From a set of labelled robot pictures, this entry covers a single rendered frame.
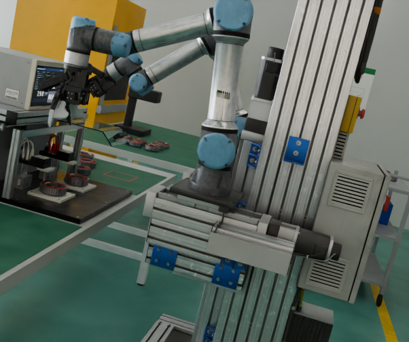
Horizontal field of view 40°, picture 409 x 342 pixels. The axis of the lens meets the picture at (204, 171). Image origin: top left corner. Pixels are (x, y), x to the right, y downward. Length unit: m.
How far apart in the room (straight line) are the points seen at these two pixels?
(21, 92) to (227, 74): 0.99
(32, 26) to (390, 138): 4.54
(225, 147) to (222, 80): 0.20
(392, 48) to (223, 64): 5.95
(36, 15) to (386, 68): 4.26
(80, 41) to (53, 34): 4.49
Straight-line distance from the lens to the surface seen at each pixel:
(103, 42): 1.79
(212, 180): 1.87
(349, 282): 2.06
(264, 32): 7.57
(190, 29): 1.87
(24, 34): 6.45
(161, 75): 2.36
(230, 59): 1.72
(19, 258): 1.83
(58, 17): 6.30
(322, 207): 1.99
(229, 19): 1.70
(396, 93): 7.58
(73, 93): 1.83
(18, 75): 2.41
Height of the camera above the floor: 1.44
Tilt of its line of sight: 10 degrees down
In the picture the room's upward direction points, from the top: 13 degrees clockwise
